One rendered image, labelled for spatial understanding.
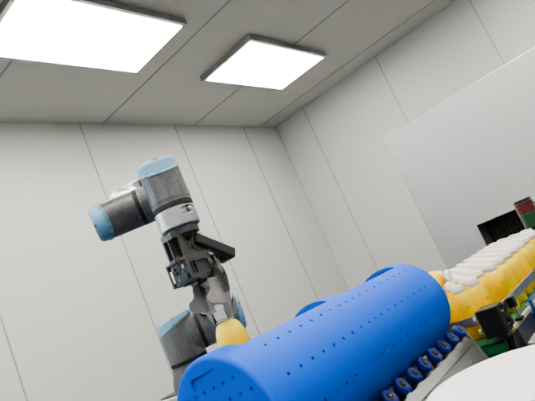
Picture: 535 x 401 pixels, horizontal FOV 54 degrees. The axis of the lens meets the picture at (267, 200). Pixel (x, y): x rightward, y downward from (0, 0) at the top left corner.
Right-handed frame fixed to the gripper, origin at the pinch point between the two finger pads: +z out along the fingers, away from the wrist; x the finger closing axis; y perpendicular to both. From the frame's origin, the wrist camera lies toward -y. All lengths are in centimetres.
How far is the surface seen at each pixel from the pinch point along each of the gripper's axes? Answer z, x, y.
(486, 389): 25, 48, 3
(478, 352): 42, 13, -83
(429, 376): 36, 12, -51
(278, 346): 10.3, 10.8, -0.5
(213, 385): 11.9, 1.7, 10.8
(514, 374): 25, 52, -1
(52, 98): -208, -245, -151
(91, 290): -58, -282, -151
